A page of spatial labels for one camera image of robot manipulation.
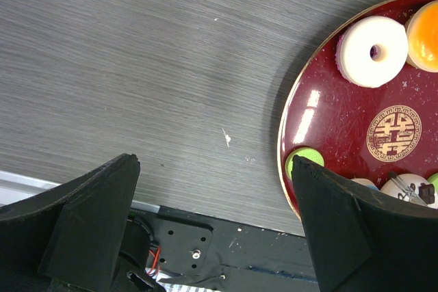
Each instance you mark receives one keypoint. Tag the metal serving tongs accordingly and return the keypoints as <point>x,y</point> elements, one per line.
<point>405,188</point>

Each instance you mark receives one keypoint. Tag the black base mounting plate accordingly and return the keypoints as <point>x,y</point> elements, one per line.
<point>182,251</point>

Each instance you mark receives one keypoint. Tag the red round lacquer tray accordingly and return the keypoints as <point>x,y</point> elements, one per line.
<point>325,112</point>

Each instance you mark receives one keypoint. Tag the blue frosted donut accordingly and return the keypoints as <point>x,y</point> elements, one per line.
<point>365,182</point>

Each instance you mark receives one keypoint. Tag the orange glazed donut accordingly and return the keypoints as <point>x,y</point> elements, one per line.
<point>421,31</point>

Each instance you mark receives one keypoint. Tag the white frosted donut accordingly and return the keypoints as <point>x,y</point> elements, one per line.
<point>372,51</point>

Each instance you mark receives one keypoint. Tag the large green macaron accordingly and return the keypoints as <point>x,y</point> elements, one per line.
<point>306,152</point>

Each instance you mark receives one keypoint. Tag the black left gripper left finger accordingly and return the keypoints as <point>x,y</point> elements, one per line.
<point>71,233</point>

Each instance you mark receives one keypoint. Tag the small green macaron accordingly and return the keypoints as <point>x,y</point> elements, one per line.
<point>433,180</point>

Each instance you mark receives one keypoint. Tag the white chocolate sprinkle donut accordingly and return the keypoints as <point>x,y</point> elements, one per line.
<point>412,188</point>

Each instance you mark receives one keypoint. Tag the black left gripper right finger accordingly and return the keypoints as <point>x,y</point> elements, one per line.
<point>361,239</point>

